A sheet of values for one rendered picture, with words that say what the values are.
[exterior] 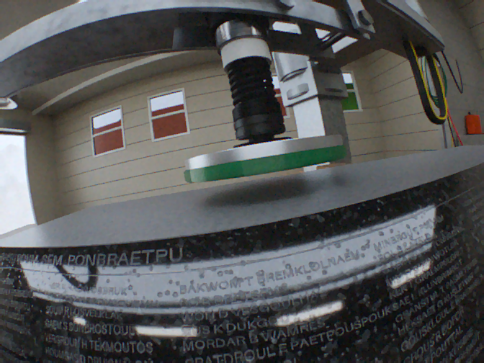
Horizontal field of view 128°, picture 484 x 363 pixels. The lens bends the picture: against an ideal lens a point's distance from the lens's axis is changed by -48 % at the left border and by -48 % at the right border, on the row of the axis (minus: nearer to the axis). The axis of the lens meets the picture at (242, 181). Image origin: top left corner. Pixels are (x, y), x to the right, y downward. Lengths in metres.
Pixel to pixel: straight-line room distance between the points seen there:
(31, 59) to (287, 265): 0.40
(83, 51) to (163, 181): 6.47
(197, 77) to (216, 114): 1.31
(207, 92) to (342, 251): 6.65
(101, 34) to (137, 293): 0.30
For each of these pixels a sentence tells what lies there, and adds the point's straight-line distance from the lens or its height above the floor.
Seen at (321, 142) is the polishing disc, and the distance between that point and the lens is 0.23.
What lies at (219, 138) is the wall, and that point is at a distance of 6.44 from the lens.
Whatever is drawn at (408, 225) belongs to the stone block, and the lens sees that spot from 0.20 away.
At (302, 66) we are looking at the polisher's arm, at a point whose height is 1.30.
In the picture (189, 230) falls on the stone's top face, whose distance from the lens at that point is 0.18.
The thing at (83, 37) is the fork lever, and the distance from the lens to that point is 0.34.
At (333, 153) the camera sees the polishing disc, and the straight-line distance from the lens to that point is 0.24.
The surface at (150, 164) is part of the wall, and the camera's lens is 6.86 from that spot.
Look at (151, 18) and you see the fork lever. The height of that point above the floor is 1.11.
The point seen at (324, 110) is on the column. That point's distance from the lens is 1.11.
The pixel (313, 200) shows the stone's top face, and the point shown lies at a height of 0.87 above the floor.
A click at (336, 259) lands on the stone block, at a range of 0.16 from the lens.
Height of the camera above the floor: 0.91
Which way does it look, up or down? 5 degrees down
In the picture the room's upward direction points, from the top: 10 degrees counter-clockwise
